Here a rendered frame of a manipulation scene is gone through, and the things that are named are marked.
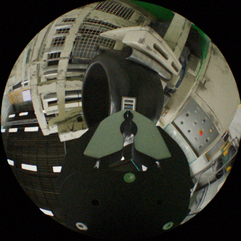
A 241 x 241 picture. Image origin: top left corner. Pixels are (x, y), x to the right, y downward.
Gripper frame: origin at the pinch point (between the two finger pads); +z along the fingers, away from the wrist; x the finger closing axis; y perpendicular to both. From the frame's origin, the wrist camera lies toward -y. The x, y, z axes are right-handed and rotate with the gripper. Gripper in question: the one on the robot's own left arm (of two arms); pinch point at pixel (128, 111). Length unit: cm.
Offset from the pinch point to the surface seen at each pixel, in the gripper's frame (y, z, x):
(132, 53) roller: -11.4, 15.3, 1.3
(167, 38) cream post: -39, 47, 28
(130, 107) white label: 4.9, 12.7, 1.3
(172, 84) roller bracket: -1.9, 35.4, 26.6
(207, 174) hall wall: 645, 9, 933
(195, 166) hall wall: 683, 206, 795
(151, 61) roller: -10.3, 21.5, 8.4
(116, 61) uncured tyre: -9.0, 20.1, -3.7
